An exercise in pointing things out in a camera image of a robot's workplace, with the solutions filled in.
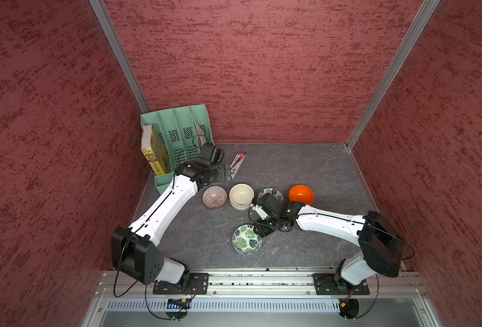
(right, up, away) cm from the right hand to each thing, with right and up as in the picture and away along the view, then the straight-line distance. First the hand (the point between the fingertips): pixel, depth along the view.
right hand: (259, 232), depth 83 cm
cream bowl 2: (-8, +17, +9) cm, 21 cm away
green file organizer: (-41, +47, +30) cm, 69 cm away
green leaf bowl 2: (-6, -4, 0) cm, 7 cm away
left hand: (-18, +23, -1) cm, 29 cm away
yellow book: (-47, +36, +4) cm, 59 cm away
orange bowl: (+20, +15, +9) cm, 27 cm away
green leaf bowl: (+7, +15, +12) cm, 21 cm away
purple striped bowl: (-21, +12, +12) cm, 27 cm away
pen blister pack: (-12, +28, +27) cm, 41 cm away
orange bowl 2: (+22, +12, +7) cm, 26 cm away
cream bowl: (-8, +11, +8) cm, 16 cm away
